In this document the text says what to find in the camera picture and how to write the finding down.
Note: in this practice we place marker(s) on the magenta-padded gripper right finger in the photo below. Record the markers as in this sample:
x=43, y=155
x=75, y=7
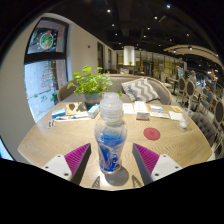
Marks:
x=165, y=166

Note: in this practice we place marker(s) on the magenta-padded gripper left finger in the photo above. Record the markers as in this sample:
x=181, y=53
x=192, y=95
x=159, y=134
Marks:
x=56, y=166

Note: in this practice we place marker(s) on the clear blue-labelled water bottle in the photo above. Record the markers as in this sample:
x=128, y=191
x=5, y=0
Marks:
x=110, y=140

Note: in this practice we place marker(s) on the flat round red coaster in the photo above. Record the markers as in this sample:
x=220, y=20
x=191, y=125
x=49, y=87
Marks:
x=152, y=133

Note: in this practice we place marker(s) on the small patterned card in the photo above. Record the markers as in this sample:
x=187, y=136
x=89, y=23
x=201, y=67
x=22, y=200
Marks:
x=52, y=123

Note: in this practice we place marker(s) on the clear plastic cup with straw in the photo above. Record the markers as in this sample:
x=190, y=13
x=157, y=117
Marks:
x=184, y=121

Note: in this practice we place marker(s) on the white napkin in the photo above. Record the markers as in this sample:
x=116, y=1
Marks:
x=175, y=116

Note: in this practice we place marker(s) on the white leaflet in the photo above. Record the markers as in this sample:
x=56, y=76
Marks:
x=160, y=115

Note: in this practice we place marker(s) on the blue and white card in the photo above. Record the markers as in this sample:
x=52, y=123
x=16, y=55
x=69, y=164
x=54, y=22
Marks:
x=58, y=113

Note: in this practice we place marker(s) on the small blue-white booklet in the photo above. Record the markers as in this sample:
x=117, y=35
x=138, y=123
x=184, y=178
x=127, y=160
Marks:
x=156, y=108

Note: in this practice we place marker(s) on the yellow square card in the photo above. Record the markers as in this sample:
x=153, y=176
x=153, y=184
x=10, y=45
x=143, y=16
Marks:
x=176, y=108

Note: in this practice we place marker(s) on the white and orange box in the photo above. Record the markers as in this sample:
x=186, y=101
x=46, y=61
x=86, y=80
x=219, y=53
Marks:
x=142, y=111

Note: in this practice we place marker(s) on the light blue carton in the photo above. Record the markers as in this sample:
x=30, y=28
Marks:
x=93, y=111

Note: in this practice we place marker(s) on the white printed paper sheet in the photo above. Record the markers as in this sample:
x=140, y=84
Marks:
x=128, y=108

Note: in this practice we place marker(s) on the grey curved sofa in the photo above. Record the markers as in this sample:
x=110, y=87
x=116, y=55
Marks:
x=163, y=91

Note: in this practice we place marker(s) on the group of dining chairs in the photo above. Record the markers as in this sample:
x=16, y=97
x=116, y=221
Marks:
x=218, y=113

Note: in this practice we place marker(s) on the grey chevron cushion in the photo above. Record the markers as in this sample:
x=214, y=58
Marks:
x=141, y=90

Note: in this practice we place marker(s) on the green potted plant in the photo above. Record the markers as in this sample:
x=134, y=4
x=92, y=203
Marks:
x=90, y=83

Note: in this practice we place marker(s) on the window with painted decals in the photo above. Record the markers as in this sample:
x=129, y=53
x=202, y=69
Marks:
x=45, y=76

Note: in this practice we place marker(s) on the person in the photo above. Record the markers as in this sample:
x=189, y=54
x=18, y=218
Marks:
x=192, y=78

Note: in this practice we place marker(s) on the white round pillar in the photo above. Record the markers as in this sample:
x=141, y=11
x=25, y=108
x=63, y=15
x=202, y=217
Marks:
x=129, y=55

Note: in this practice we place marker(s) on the group of ceiling lights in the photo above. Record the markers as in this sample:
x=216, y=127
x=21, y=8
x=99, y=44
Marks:
x=156, y=17

